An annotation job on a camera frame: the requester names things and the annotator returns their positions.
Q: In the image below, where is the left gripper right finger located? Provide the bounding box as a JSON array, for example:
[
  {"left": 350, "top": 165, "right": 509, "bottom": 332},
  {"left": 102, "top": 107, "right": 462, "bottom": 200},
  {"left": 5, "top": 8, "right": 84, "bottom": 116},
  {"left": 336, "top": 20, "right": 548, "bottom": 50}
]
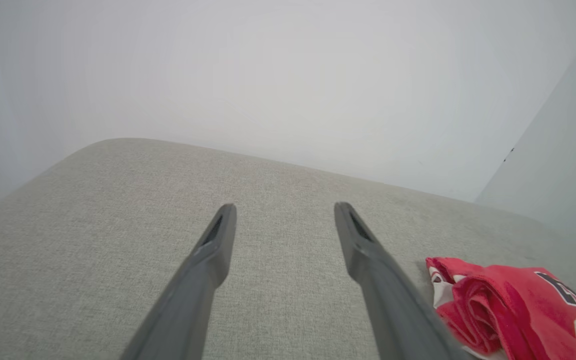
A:
[{"left": 333, "top": 201, "right": 474, "bottom": 360}]

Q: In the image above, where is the red Bulls 23 jersey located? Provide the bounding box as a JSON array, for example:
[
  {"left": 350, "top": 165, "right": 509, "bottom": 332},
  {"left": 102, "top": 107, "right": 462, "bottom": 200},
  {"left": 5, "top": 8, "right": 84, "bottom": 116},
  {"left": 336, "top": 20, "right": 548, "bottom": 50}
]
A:
[{"left": 425, "top": 256, "right": 576, "bottom": 360}]

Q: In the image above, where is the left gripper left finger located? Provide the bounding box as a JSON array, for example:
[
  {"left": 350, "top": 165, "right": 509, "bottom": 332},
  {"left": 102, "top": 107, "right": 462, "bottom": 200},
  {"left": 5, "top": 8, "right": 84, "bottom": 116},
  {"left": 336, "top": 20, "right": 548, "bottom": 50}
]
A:
[{"left": 120, "top": 202, "right": 238, "bottom": 360}]

